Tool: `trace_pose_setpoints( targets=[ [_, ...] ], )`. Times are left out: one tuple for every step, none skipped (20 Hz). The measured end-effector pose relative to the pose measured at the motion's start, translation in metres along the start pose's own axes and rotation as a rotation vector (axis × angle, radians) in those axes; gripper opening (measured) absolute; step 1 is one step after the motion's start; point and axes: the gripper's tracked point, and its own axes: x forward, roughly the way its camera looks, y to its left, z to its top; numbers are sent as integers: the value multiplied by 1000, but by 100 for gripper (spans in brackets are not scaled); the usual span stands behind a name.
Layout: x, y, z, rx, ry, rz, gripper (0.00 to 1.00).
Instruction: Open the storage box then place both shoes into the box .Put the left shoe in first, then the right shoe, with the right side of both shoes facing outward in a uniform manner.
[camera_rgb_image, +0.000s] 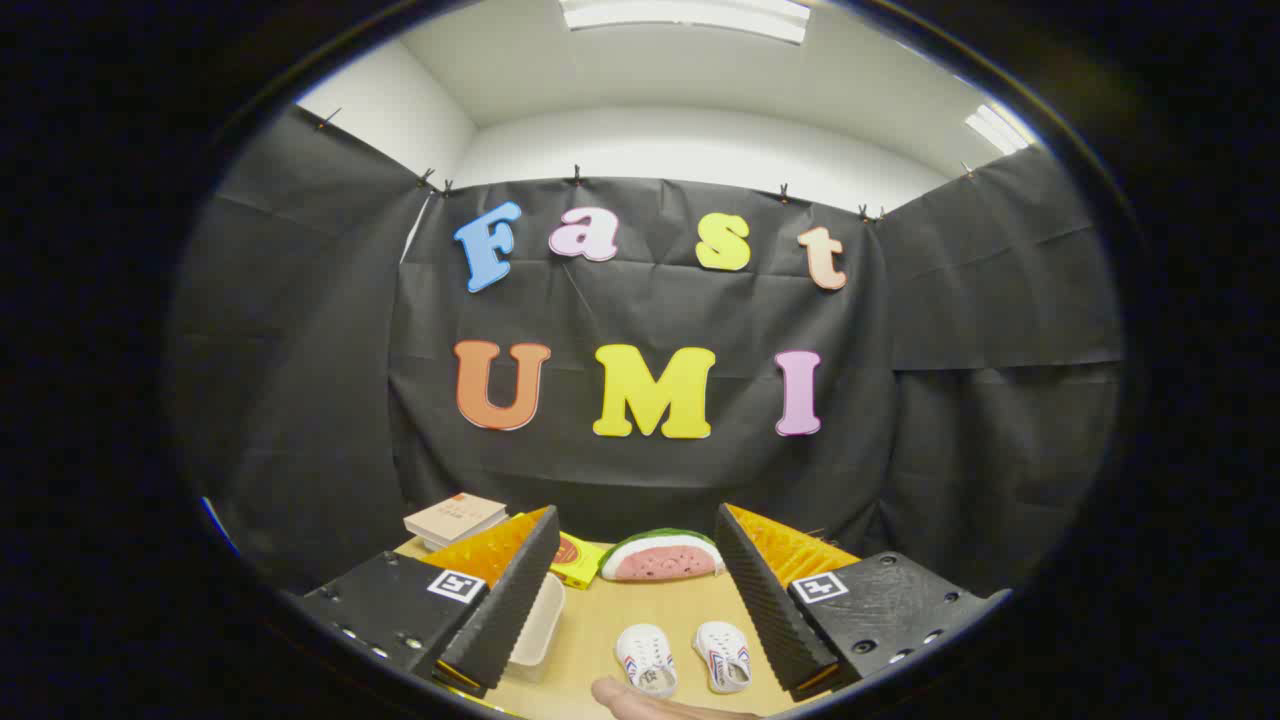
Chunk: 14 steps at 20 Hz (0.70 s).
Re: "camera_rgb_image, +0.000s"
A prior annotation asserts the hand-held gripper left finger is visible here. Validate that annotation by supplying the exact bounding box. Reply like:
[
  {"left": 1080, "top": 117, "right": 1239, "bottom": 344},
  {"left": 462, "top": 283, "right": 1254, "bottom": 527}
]
[{"left": 298, "top": 505, "right": 563, "bottom": 701}]

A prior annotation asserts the cream fabric storage box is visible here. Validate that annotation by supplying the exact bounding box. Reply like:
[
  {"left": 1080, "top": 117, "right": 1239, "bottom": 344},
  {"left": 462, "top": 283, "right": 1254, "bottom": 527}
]
[{"left": 505, "top": 572, "right": 567, "bottom": 684}]

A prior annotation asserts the beige book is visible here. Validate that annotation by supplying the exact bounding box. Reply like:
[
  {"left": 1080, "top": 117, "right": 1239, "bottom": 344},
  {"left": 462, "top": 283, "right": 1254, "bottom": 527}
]
[{"left": 404, "top": 492, "right": 509, "bottom": 551}]

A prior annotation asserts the ceiling light panel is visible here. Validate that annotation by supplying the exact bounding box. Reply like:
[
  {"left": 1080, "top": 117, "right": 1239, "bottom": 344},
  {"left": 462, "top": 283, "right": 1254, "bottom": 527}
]
[
  {"left": 963, "top": 102, "right": 1031, "bottom": 156},
  {"left": 558, "top": 0, "right": 811, "bottom": 46}
]

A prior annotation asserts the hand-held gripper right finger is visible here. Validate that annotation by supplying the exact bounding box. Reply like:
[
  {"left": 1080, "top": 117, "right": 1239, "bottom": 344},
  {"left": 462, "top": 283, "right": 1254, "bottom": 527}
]
[{"left": 714, "top": 502, "right": 1013, "bottom": 703}]

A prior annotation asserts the black backdrop cloth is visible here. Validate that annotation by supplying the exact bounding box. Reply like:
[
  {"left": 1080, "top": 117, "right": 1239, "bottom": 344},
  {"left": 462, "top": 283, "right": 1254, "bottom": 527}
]
[{"left": 165, "top": 105, "right": 1126, "bottom": 601}]

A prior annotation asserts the watermelon slice plush toy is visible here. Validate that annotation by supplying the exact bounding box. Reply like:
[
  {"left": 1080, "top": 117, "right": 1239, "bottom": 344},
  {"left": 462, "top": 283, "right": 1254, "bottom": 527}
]
[{"left": 598, "top": 528, "right": 726, "bottom": 583}]

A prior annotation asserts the yellow book with red circle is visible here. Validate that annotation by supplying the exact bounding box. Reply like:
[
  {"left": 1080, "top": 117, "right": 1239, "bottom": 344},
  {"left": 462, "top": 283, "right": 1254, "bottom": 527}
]
[{"left": 548, "top": 532, "right": 613, "bottom": 591}]

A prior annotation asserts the white canvas shoe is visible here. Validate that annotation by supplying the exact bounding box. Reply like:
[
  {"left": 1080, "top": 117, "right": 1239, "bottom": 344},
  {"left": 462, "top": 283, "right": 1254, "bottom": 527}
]
[
  {"left": 614, "top": 623, "right": 679, "bottom": 699},
  {"left": 693, "top": 620, "right": 753, "bottom": 695}
]

